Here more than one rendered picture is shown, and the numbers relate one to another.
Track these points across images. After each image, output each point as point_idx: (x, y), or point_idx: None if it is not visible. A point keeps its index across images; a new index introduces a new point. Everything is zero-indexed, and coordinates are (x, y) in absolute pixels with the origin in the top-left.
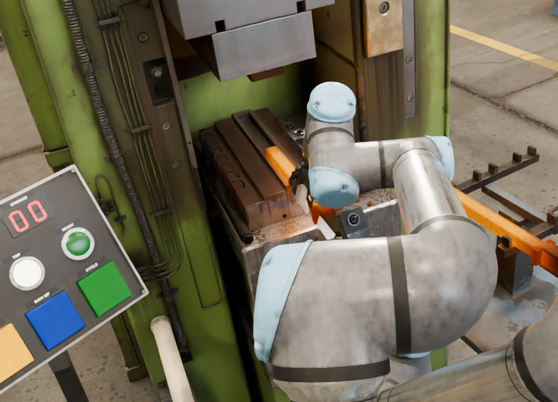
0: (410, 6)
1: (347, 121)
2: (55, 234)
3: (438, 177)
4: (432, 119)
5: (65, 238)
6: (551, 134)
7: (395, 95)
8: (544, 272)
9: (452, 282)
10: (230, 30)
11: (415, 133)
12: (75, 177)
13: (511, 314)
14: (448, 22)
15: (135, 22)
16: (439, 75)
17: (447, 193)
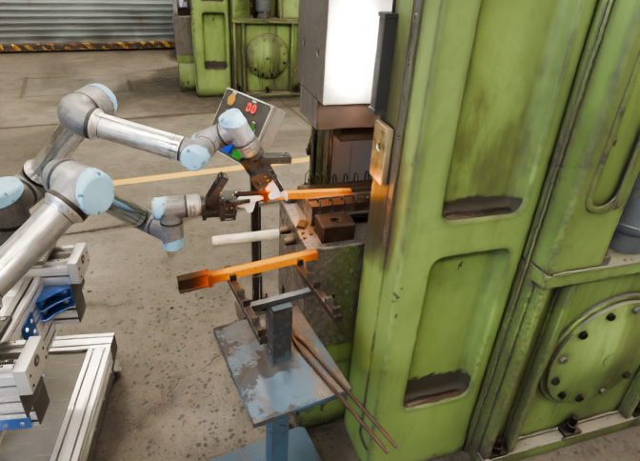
0: (395, 162)
1: (223, 128)
2: (250, 121)
3: (143, 129)
4: (392, 264)
5: (250, 125)
6: None
7: (380, 219)
8: (285, 377)
9: (60, 102)
10: (303, 87)
11: (382, 260)
12: (269, 110)
13: (248, 346)
14: (409, 197)
15: None
16: (401, 235)
17: (124, 124)
